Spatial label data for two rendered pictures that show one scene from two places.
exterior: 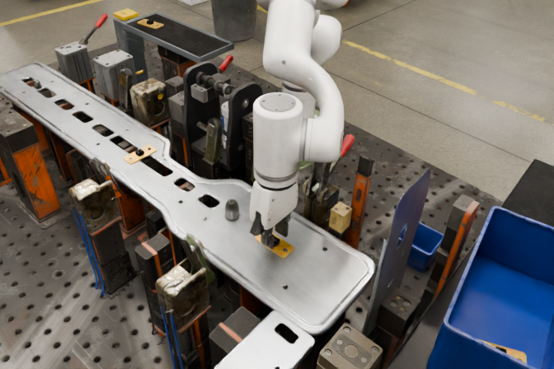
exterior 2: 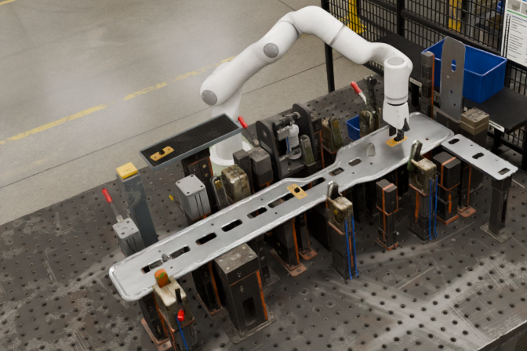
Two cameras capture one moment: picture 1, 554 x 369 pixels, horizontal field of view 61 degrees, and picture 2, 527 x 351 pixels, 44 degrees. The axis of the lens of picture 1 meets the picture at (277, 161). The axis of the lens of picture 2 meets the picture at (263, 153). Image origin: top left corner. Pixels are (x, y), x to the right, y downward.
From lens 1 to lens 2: 223 cm
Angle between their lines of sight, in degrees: 52
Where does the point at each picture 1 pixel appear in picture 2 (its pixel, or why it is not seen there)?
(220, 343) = (453, 164)
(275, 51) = (367, 48)
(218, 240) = (389, 159)
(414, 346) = (469, 104)
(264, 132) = (405, 73)
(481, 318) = not seen: hidden behind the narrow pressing
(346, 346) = (472, 115)
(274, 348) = (462, 145)
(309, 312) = (443, 133)
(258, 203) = (405, 113)
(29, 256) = (306, 323)
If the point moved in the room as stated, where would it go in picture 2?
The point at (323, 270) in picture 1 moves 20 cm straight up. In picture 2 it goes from (418, 127) to (419, 83)
